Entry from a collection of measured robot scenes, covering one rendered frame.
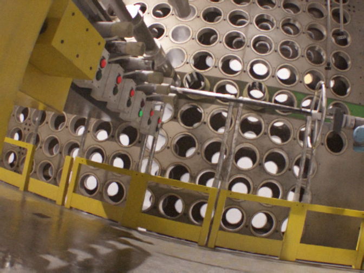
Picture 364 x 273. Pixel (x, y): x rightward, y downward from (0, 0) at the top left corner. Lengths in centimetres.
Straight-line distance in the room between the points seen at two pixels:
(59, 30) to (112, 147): 268
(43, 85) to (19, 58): 26
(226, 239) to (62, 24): 176
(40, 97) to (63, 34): 21
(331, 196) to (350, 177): 26
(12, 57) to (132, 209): 182
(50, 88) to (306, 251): 181
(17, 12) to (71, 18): 14
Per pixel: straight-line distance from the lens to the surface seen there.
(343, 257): 222
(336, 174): 303
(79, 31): 59
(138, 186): 216
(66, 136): 344
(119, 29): 121
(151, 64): 149
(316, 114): 176
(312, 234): 298
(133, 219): 217
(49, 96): 74
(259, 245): 208
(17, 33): 46
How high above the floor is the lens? 33
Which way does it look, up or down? 10 degrees up
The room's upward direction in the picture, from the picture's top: 13 degrees clockwise
